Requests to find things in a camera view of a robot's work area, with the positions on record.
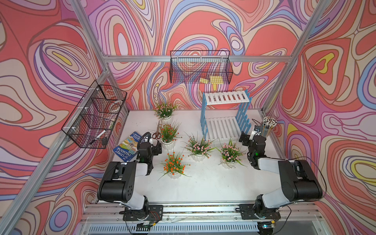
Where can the black wire basket back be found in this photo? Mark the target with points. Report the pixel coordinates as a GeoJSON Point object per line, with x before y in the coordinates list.
{"type": "Point", "coordinates": [188, 66]}

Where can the red flower pot middle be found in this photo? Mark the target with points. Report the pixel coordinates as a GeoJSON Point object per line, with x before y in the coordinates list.
{"type": "Point", "coordinates": [169, 135]}

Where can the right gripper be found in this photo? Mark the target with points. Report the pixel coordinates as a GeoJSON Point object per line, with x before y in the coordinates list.
{"type": "Point", "coordinates": [246, 138]}

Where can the red handled scissors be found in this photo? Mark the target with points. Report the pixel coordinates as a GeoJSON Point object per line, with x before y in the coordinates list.
{"type": "Point", "coordinates": [157, 135]}

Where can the black wire basket left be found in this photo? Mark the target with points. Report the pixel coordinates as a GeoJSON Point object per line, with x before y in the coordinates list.
{"type": "Point", "coordinates": [91, 116]}

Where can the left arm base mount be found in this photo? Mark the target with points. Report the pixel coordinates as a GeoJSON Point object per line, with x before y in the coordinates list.
{"type": "Point", "coordinates": [153, 213]}

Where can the yellow sponge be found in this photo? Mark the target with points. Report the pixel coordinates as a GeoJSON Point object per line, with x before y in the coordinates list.
{"type": "Point", "coordinates": [212, 80]}

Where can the blue picture book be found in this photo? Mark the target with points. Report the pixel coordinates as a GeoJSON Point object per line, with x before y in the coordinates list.
{"type": "Point", "coordinates": [127, 150]}

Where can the blue white slatted rack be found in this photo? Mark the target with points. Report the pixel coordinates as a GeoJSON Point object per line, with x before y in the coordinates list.
{"type": "Point", "coordinates": [226, 127]}

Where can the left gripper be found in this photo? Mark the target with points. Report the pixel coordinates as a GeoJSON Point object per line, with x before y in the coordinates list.
{"type": "Point", "coordinates": [154, 149]}

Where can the clear tape roll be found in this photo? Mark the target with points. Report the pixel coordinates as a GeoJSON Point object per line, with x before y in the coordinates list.
{"type": "Point", "coordinates": [114, 106]}

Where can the pink flower pot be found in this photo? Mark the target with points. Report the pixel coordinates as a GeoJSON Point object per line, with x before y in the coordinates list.
{"type": "Point", "coordinates": [199, 149]}
{"type": "Point", "coordinates": [164, 112]}
{"type": "Point", "coordinates": [230, 155]}

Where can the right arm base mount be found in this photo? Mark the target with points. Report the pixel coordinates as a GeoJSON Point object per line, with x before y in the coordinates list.
{"type": "Point", "coordinates": [255, 212]}

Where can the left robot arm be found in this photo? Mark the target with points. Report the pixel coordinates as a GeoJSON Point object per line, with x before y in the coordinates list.
{"type": "Point", "coordinates": [118, 182]}

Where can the pencil holder with pencils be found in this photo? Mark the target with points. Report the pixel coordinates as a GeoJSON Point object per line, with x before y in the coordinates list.
{"type": "Point", "coordinates": [267, 125]}

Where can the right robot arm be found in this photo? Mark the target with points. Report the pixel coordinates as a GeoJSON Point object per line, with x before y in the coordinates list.
{"type": "Point", "coordinates": [298, 182]}

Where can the black wire basket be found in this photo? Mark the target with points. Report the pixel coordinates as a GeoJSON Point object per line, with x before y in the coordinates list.
{"type": "Point", "coordinates": [91, 116]}
{"type": "Point", "coordinates": [188, 66]}

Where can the orange flower pot front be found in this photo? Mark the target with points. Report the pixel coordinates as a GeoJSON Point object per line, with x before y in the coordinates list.
{"type": "Point", "coordinates": [173, 166]}

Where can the pink flower pot back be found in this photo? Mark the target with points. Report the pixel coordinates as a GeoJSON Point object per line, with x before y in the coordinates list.
{"type": "Point", "coordinates": [164, 112]}

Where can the white marker pen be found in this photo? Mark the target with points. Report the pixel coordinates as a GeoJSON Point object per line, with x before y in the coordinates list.
{"type": "Point", "coordinates": [97, 137]}

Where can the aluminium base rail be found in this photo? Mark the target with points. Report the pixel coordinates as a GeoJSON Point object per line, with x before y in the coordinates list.
{"type": "Point", "coordinates": [204, 218]}

